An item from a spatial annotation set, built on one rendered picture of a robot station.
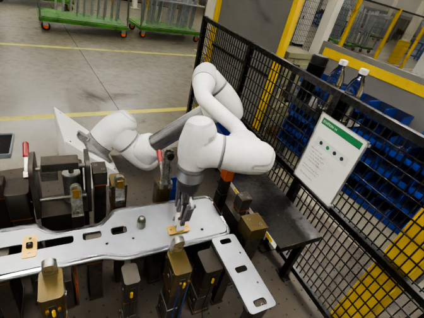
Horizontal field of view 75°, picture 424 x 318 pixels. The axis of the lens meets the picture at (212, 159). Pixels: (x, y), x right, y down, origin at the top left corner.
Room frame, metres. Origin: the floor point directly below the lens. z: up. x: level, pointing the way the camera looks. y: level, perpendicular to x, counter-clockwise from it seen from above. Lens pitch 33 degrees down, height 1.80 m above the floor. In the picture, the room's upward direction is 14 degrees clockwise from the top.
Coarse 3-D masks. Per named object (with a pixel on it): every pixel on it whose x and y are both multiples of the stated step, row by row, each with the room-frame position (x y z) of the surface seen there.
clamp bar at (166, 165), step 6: (168, 150) 0.88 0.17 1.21; (162, 156) 0.88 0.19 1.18; (168, 156) 0.85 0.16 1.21; (174, 156) 0.86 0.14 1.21; (162, 162) 0.87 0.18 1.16; (168, 162) 0.88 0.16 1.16; (162, 168) 0.86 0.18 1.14; (168, 168) 0.88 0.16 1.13; (162, 174) 0.85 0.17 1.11; (168, 174) 0.87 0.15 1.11; (162, 180) 0.85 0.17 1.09; (168, 180) 0.86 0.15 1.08; (162, 186) 0.85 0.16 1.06; (168, 186) 0.86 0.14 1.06
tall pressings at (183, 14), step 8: (144, 0) 7.94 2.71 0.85; (152, 0) 8.00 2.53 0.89; (176, 0) 8.58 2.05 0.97; (184, 0) 8.61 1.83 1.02; (144, 8) 7.87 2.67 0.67; (160, 8) 8.21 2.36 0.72; (168, 8) 8.50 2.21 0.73; (176, 8) 8.56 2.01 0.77; (184, 8) 8.76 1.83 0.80; (192, 8) 9.01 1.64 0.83; (152, 16) 8.17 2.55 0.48; (160, 16) 8.18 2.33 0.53; (168, 16) 8.42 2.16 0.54; (184, 16) 8.71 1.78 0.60; (192, 16) 8.92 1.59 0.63; (152, 24) 8.10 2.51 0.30; (176, 24) 8.64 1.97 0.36; (184, 24) 8.88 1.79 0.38; (192, 24) 8.89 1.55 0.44
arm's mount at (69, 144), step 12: (60, 120) 1.20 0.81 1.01; (72, 120) 1.35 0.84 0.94; (60, 132) 1.14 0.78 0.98; (72, 132) 1.18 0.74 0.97; (60, 144) 1.19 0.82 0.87; (72, 144) 1.05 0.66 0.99; (84, 144) 1.16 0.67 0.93; (96, 156) 1.15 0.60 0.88; (108, 168) 1.15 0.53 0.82; (84, 180) 1.07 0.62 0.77; (108, 180) 1.15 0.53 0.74
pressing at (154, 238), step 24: (120, 216) 0.69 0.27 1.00; (168, 216) 0.75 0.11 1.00; (192, 216) 0.79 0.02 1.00; (216, 216) 0.82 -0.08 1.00; (0, 240) 0.49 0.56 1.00; (96, 240) 0.57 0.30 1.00; (120, 240) 0.59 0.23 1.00; (144, 240) 0.62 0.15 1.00; (168, 240) 0.65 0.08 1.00; (192, 240) 0.67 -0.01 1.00; (0, 264) 0.42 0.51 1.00; (24, 264) 0.44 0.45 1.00; (72, 264) 0.48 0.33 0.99
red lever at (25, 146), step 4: (24, 144) 0.77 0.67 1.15; (28, 144) 0.78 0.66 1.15; (24, 148) 0.76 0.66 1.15; (28, 148) 0.77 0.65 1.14; (24, 152) 0.75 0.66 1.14; (24, 156) 0.74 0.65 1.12; (24, 160) 0.73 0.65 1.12; (24, 164) 0.72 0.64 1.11; (24, 168) 0.71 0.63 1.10; (24, 172) 0.70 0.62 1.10; (24, 176) 0.69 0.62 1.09
